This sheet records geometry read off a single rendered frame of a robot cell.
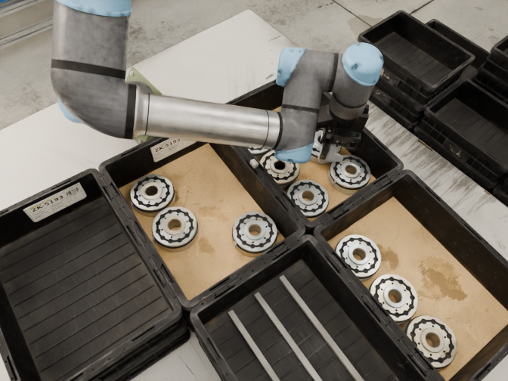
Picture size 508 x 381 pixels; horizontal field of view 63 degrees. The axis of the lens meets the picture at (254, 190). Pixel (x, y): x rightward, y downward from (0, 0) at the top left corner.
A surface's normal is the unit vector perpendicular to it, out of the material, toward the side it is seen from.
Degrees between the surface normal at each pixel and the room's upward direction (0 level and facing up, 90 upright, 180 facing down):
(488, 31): 0
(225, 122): 43
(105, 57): 61
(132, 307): 0
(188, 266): 0
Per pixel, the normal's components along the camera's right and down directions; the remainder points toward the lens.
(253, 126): 0.32, 0.14
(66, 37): -0.21, 0.16
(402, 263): 0.04, -0.52
